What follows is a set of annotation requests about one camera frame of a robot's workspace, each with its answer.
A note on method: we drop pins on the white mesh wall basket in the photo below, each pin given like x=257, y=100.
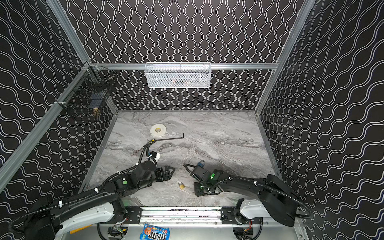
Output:
x=178, y=75

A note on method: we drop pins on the brass padlock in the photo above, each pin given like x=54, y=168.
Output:
x=96, y=112
x=181, y=185

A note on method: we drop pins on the yellow block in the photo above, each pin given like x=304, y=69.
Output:
x=79, y=229

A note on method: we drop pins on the blue padlock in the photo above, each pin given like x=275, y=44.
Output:
x=201, y=163

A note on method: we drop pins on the brass padlock in basket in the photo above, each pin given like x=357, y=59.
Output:
x=96, y=112

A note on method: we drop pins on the black hex key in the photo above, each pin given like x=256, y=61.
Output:
x=170, y=139

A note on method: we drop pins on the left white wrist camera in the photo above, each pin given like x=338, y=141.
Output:
x=153, y=155

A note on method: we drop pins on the white tape roll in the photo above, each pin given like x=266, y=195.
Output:
x=158, y=130

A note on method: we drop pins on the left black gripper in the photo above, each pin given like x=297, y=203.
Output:
x=160, y=174

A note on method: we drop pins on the blue candy bag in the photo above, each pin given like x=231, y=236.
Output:
x=151, y=232

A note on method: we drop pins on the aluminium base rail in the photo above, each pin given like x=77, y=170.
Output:
x=197, y=217

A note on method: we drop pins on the black wire wall basket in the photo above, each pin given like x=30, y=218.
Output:
x=92, y=91

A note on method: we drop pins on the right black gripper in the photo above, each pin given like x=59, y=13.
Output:
x=197, y=177

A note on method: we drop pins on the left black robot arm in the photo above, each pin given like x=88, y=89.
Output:
x=102, y=204

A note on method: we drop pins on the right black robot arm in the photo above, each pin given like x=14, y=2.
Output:
x=270, y=195

